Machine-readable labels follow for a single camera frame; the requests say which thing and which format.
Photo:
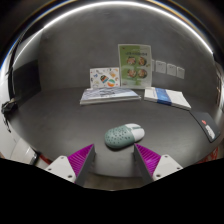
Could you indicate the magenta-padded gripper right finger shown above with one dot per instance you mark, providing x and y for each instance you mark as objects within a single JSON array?
[{"x": 166, "y": 165}]

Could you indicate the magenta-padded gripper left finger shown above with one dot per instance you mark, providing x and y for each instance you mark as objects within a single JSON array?
[{"x": 63, "y": 166}]

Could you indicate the green and white perforated mouse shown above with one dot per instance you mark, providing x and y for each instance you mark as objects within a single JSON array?
[{"x": 120, "y": 136}]

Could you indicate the black mouse pad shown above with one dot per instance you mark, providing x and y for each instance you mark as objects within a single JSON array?
[{"x": 204, "y": 126}]

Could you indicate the white book with blue band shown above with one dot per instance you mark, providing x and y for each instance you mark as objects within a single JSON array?
[{"x": 166, "y": 97}]

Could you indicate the blue striped book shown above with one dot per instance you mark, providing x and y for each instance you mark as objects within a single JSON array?
[{"x": 108, "y": 95}]

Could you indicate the black monitor screen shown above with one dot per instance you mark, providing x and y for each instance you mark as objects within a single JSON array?
[{"x": 26, "y": 80}]

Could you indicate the white sticker sheet card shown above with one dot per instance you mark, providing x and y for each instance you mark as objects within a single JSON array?
[{"x": 104, "y": 78}]

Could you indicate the green food poster stand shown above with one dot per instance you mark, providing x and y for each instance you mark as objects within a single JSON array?
[{"x": 135, "y": 66}]

